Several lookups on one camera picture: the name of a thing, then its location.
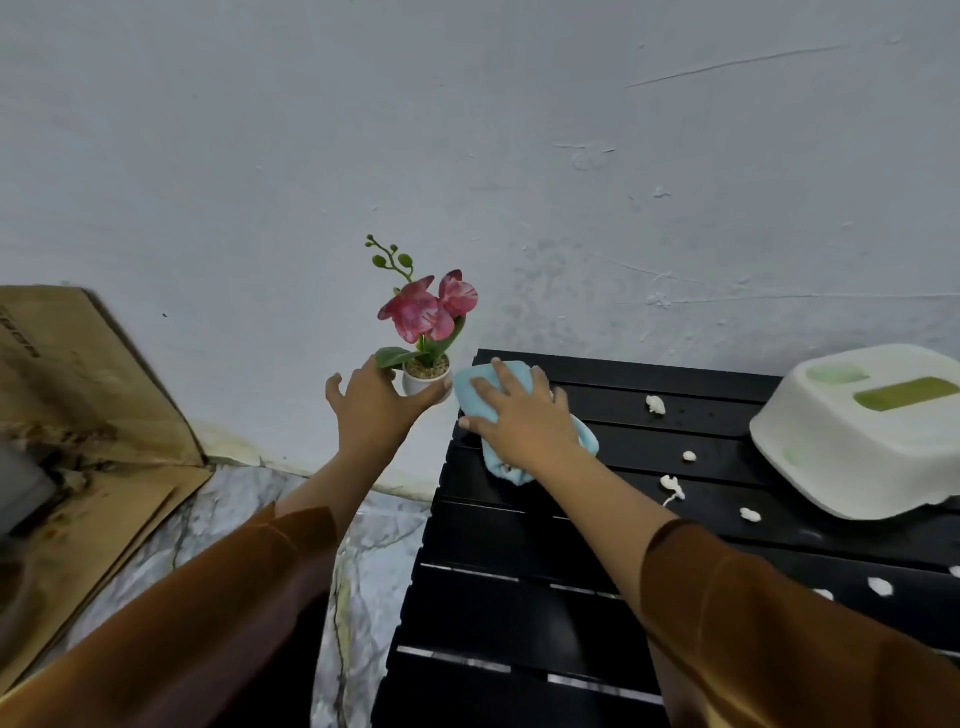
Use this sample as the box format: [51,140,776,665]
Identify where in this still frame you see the person's right forearm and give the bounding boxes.
[525,448,960,728]

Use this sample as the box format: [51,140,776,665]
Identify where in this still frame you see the pink orchid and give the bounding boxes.
[365,234,480,407]

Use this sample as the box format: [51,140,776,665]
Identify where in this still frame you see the scattered white foam bits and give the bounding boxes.
[645,394,960,602]

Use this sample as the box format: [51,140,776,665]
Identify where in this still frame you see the white plastic box green patches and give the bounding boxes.
[750,343,960,522]

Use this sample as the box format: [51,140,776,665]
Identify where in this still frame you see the person's left forearm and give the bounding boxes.
[0,448,393,728]

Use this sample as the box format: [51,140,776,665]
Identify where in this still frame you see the light blue cleaning cloth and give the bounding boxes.
[452,360,601,486]

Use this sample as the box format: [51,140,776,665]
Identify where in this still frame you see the person's left hand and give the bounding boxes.
[325,354,455,460]

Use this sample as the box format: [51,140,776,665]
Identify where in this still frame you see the grey object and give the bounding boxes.
[0,441,60,537]

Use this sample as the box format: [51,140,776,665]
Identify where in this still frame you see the upright brown cardboard sheet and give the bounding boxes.
[0,285,209,471]

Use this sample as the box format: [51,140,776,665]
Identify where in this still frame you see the person's right hand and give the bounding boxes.
[457,358,592,475]

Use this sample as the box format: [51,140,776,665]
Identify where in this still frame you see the flat stained brown cardboard sheet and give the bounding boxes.
[0,459,216,695]

